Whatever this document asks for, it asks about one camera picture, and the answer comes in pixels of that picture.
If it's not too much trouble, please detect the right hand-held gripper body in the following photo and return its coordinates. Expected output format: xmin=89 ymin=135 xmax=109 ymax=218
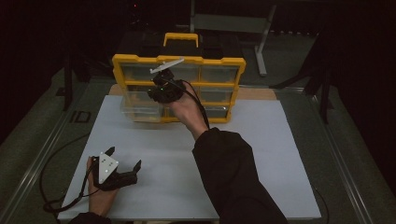
xmin=149 ymin=57 xmax=187 ymax=104

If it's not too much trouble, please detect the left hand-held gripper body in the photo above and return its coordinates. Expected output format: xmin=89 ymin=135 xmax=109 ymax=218
xmin=92 ymin=151 xmax=138 ymax=192

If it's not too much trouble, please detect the clear plastic drawer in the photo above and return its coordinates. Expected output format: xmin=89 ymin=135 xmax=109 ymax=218
xmin=120 ymin=85 xmax=164 ymax=123

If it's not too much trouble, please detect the yellow and black drawer organizer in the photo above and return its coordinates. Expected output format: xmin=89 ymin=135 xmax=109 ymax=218
xmin=111 ymin=32 xmax=247 ymax=124

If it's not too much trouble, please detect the person's right hand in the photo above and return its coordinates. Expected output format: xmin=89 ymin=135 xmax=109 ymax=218
xmin=167 ymin=82 xmax=209 ymax=141

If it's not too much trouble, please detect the person's left hand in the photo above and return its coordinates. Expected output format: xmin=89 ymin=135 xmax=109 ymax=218
xmin=87 ymin=157 xmax=120 ymax=217

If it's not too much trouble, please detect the white table mat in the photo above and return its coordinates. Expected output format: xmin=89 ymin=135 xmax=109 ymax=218
xmin=57 ymin=94 xmax=322 ymax=222

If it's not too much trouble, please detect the black stand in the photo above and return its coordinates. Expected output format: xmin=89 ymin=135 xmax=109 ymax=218
xmin=270 ymin=31 xmax=334 ymax=125
xmin=62 ymin=50 xmax=92 ymax=112

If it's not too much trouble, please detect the grey metal stand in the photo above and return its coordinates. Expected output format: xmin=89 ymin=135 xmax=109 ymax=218
xmin=190 ymin=0 xmax=277 ymax=77

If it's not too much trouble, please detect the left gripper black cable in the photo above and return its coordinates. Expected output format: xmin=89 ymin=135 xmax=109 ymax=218
xmin=39 ymin=133 xmax=101 ymax=215

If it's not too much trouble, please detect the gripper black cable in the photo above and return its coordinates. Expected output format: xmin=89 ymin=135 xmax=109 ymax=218
xmin=39 ymin=133 xmax=101 ymax=215
xmin=164 ymin=77 xmax=331 ymax=224

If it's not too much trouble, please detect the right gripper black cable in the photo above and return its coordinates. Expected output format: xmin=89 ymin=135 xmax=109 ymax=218
xmin=164 ymin=77 xmax=331 ymax=224

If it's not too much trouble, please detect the aluminium frame rail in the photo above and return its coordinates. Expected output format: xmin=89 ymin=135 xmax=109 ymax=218
xmin=0 ymin=78 xmax=106 ymax=224
xmin=306 ymin=92 xmax=375 ymax=224

